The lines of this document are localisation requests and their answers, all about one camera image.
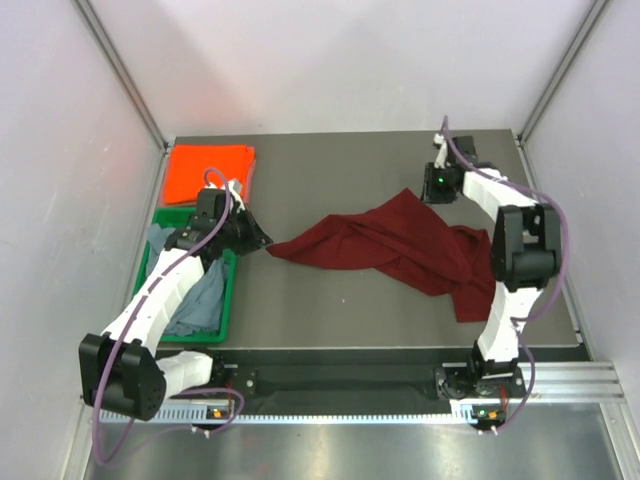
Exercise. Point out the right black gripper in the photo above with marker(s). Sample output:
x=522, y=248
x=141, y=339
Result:
x=429, y=193

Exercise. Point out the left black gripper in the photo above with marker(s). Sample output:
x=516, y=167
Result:
x=256, y=237

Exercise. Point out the dark red t-shirt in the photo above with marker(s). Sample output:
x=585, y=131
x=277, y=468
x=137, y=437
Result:
x=409, y=242

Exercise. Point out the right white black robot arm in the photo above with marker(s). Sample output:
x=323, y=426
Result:
x=525, y=255

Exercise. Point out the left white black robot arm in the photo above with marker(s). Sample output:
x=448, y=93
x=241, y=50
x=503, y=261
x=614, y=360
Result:
x=120, y=371

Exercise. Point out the folded orange t-shirt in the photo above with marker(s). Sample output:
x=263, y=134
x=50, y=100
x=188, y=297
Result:
x=195, y=170

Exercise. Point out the folded pink t-shirt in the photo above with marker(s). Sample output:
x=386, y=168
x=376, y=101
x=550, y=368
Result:
x=251, y=172

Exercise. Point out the crumpled grey-blue t-shirt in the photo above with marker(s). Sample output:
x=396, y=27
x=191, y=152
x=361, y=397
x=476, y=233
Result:
x=201, y=309

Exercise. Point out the slotted grey cable duct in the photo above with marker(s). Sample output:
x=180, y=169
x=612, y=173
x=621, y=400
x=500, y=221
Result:
x=210, y=413

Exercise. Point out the right aluminium corner post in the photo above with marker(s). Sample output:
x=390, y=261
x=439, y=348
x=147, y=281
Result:
x=594, y=14

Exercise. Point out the aluminium corner post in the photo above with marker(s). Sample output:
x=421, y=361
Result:
x=594, y=14
x=108, y=49

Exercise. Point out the aluminium front rail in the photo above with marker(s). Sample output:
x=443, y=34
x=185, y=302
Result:
x=577, y=382

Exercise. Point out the left aluminium corner post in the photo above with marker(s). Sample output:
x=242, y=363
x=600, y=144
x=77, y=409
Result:
x=108, y=49

